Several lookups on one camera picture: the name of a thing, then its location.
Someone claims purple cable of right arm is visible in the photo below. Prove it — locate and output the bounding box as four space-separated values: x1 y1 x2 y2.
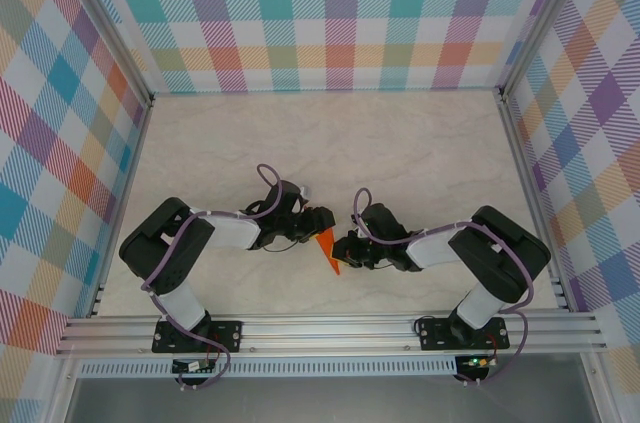
353 186 532 387

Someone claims aluminium side rail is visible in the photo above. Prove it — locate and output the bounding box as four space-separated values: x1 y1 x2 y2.
85 95 156 319
496 85 574 314

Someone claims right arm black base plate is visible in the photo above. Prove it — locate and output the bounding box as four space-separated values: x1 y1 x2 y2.
417 317 512 352

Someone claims aluminium frame post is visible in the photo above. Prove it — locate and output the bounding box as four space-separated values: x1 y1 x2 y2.
497 0 599 99
47 0 156 109

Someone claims orange paper sheet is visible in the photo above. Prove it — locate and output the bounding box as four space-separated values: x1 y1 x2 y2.
314 228 342 277

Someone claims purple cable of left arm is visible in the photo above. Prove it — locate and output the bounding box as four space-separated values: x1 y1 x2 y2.
142 163 284 391

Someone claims small black circuit board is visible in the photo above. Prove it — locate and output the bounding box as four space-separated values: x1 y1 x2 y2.
170 357 218 376

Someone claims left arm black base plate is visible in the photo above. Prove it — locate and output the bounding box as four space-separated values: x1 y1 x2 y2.
151 318 245 355

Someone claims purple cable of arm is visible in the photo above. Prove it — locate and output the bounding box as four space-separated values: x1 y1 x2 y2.
142 163 284 391
353 186 532 387

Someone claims aluminium frame leg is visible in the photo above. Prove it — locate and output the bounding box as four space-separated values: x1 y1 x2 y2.
44 355 84 423
579 350 619 423

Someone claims aluminium mounting rail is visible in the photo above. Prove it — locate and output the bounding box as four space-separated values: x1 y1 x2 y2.
53 311 610 358

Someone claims small circuit board with LED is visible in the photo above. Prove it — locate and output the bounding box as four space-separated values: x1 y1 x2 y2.
460 354 495 371

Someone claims perforated metal cable tray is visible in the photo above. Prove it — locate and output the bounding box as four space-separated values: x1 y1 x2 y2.
77 359 459 379

